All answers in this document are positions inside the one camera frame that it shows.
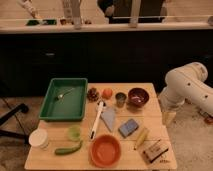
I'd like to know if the blue sponge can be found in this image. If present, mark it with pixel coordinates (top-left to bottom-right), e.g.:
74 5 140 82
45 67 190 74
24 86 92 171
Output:
118 119 139 138

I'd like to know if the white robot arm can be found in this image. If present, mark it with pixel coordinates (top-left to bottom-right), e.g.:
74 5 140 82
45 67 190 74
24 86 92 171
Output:
158 62 213 126

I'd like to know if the green plastic tray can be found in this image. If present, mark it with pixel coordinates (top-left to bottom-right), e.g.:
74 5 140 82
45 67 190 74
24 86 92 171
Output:
39 78 88 121

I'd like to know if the yellow banana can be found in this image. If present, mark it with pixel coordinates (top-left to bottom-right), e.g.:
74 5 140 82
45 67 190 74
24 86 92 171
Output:
134 128 149 150

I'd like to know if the dark red bowl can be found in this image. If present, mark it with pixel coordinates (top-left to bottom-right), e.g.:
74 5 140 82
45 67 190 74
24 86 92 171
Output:
128 88 149 108

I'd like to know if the wooden table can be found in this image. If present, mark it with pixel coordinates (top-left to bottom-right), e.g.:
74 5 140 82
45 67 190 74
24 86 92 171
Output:
25 83 177 171

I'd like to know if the metal cup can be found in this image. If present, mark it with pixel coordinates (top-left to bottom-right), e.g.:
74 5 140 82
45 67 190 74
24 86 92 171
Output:
115 92 127 107

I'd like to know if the grey blue cloth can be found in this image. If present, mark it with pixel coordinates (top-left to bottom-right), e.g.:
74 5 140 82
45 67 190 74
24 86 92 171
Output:
101 108 116 132

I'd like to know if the orange fruit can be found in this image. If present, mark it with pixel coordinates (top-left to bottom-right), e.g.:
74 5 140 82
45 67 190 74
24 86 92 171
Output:
102 88 113 99

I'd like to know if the orange bowl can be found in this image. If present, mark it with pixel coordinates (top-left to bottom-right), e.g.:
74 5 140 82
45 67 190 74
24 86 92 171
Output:
89 134 121 168

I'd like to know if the brown pine cone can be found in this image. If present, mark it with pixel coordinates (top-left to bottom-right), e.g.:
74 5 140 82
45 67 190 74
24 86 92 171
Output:
87 88 100 102

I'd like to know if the light green cup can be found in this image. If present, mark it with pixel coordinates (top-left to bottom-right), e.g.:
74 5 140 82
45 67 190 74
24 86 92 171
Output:
68 125 81 142

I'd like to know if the metal spoon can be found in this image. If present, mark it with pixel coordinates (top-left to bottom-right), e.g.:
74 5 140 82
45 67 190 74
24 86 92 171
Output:
55 88 75 101

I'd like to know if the green cucumber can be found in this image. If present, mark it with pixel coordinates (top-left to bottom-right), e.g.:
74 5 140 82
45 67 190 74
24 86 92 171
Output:
54 141 83 155

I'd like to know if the white round container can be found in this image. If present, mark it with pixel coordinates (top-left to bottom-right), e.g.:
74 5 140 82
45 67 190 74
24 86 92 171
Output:
29 129 49 149

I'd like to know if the black chair base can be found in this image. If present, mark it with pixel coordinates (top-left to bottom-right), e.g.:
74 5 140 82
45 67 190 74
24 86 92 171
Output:
0 87 30 145

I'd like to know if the white handled brush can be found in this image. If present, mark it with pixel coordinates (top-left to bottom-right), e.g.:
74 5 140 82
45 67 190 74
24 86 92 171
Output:
90 101 104 140

